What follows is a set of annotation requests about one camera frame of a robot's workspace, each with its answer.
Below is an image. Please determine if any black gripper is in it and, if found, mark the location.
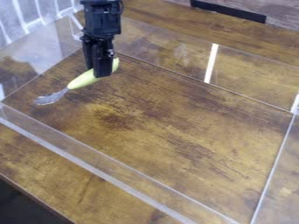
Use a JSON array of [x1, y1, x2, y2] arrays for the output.
[[79, 0, 124, 78]]

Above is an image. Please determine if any green handled metal spoon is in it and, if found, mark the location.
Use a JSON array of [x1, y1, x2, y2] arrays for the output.
[[32, 57, 120, 106]]

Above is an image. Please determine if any black bar in background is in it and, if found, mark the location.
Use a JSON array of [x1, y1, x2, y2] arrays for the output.
[[189, 0, 267, 24]]

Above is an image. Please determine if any clear acrylic corner bracket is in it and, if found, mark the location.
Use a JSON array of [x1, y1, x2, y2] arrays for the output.
[[69, 15, 83, 41]]

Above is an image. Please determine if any clear acrylic enclosure wall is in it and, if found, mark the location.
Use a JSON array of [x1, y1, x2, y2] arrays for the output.
[[0, 19, 296, 224]]

